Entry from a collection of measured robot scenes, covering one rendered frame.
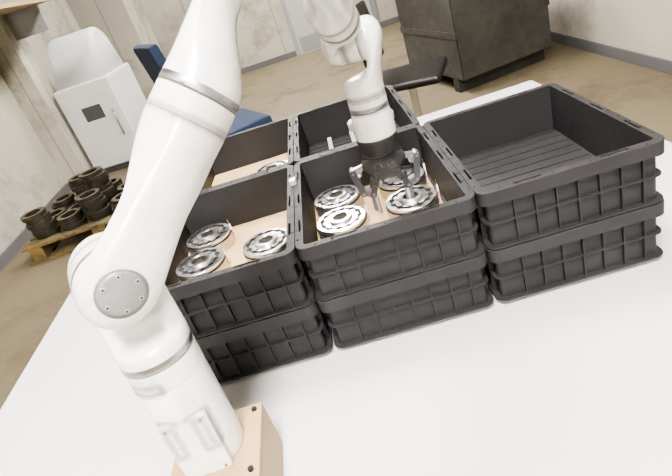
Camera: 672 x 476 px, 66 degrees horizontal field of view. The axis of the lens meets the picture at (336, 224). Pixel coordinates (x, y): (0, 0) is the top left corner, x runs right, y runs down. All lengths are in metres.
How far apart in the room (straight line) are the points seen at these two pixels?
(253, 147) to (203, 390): 1.02
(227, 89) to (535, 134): 0.84
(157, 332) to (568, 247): 0.67
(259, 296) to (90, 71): 4.79
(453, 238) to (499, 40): 3.62
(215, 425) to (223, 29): 0.48
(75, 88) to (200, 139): 5.00
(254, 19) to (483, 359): 7.72
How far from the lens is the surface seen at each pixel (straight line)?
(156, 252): 0.59
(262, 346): 0.96
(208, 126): 0.58
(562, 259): 0.97
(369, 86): 0.92
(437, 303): 0.94
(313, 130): 1.57
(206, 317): 0.93
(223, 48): 0.60
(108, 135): 5.59
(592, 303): 0.97
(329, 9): 0.73
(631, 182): 0.95
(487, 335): 0.93
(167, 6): 8.46
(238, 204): 1.23
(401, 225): 0.83
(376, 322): 0.94
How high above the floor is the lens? 1.33
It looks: 27 degrees down
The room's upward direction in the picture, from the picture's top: 19 degrees counter-clockwise
